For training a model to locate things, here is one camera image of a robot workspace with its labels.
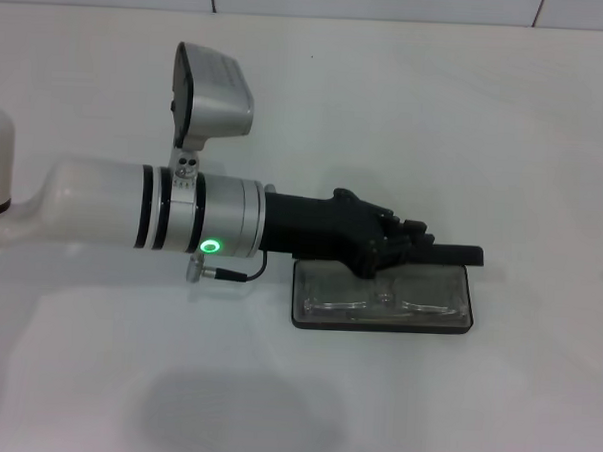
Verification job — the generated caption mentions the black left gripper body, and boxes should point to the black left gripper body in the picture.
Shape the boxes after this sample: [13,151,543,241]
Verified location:
[258,183,389,282]

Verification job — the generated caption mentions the clear white glasses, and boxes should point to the clear white glasses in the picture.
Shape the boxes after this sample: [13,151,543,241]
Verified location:
[299,265,470,327]

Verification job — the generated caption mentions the black glasses case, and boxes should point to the black glasses case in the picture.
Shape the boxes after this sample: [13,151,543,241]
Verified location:
[289,235,488,339]

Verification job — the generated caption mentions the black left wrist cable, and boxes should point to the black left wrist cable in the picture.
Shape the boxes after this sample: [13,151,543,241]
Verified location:
[186,245,269,287]

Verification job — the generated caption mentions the silver camera mount bracket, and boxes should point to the silver camera mount bracket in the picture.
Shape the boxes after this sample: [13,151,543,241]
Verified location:
[168,132,202,195]

